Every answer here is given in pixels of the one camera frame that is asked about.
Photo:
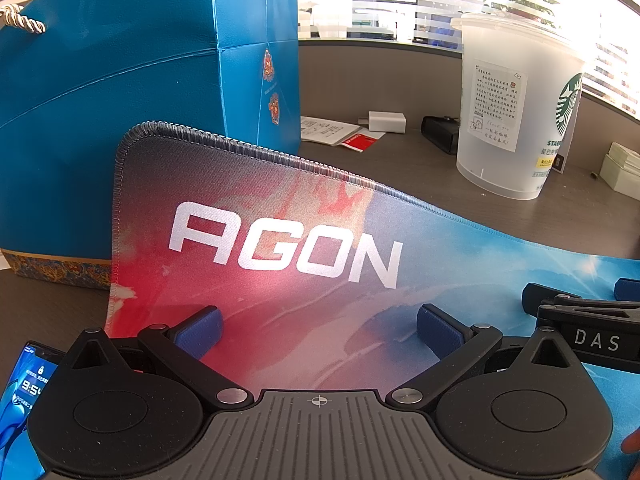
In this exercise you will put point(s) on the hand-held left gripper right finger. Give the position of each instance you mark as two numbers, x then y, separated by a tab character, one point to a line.
440	332

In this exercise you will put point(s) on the small black case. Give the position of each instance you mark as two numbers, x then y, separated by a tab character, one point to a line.
440	134

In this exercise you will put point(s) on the white printed paper sheets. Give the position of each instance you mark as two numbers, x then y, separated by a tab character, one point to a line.
325	129

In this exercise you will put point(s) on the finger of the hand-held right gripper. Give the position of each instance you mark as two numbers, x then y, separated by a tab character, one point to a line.
537	297
629	288

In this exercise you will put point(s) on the colourful printed desk mat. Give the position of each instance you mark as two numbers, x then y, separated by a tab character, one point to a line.
300	210

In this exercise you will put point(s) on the white standing card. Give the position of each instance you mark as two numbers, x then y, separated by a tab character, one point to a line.
570	150

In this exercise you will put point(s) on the clear plastic cup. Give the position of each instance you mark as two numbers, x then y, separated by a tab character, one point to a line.
515	110

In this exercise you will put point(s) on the smartphone with blue screen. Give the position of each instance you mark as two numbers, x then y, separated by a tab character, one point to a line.
20	400

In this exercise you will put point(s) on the white power adapter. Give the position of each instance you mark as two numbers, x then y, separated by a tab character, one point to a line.
387	121

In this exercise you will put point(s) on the blue paper gift bag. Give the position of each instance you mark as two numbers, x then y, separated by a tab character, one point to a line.
130	90

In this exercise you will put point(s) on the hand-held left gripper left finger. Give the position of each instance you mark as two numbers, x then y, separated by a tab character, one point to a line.
200	332

